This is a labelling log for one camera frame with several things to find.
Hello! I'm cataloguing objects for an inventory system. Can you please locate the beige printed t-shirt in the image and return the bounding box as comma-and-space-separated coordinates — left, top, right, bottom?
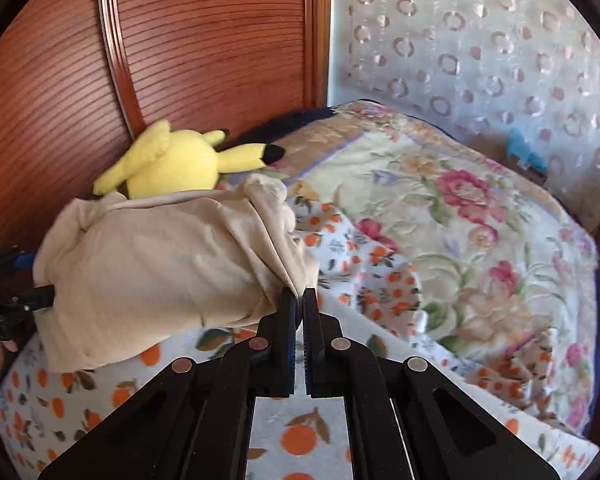
33, 174, 318, 373

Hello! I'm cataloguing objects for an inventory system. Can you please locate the small orange floral garment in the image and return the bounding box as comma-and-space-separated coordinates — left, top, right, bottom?
288, 195, 555, 419

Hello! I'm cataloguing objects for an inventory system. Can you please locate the floral quilt blanket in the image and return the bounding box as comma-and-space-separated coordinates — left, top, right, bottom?
271, 101, 598, 433

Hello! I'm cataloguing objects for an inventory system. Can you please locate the yellow plush toy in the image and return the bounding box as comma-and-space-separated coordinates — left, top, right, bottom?
93, 119, 285, 200

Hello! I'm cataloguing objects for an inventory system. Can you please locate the wooden slatted wardrobe door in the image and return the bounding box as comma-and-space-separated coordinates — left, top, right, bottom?
0, 0, 330, 248

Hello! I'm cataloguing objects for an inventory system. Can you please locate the blue plastic toy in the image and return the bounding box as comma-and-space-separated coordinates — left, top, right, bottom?
505, 129, 548, 177

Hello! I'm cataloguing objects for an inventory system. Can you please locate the white circle pattern curtain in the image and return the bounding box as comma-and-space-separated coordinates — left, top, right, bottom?
328, 0, 600, 230

